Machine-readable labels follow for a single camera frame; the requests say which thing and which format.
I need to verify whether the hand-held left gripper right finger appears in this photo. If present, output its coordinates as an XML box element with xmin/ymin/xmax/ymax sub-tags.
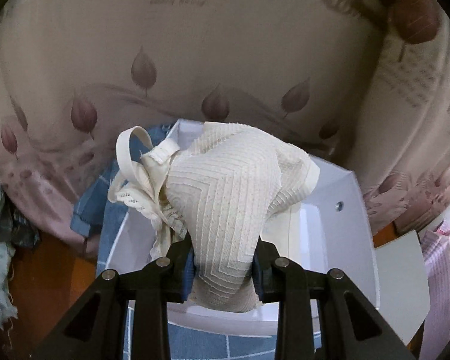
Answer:
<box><xmin>253</xmin><ymin>238</ymin><xmax>417</xmax><ymax>360</ymax></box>

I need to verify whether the pink striped cloth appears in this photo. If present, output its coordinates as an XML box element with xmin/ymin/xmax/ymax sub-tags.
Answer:
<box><xmin>422</xmin><ymin>221</ymin><xmax>450</xmax><ymax>360</ymax></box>

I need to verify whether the cream ribbed bra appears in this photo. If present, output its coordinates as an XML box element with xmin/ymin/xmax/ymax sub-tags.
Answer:
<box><xmin>107</xmin><ymin>121</ymin><xmax>320</xmax><ymax>314</ymax></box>

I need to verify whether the white shoe box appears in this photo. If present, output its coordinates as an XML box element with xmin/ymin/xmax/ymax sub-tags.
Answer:
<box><xmin>96</xmin><ymin>119</ymin><xmax>380</xmax><ymax>336</ymax></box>

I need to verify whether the blue checked cloth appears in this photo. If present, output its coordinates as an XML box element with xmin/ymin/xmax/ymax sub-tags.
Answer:
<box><xmin>70</xmin><ymin>123</ymin><xmax>325</xmax><ymax>360</ymax></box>

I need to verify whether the grey plaid quilt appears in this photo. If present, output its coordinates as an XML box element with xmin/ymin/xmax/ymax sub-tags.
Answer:
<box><xmin>0</xmin><ymin>161</ymin><xmax>40</xmax><ymax>248</ymax></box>

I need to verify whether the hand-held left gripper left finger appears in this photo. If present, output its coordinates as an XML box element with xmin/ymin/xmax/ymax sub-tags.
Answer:
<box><xmin>32</xmin><ymin>232</ymin><xmax>196</xmax><ymax>360</ymax></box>

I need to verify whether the leaf print bed sheet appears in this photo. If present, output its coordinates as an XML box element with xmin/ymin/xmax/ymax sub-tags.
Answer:
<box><xmin>0</xmin><ymin>0</ymin><xmax>450</xmax><ymax>259</ymax></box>

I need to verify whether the white box lid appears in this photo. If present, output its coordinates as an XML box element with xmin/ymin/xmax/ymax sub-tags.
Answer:
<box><xmin>374</xmin><ymin>230</ymin><xmax>430</xmax><ymax>346</ymax></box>

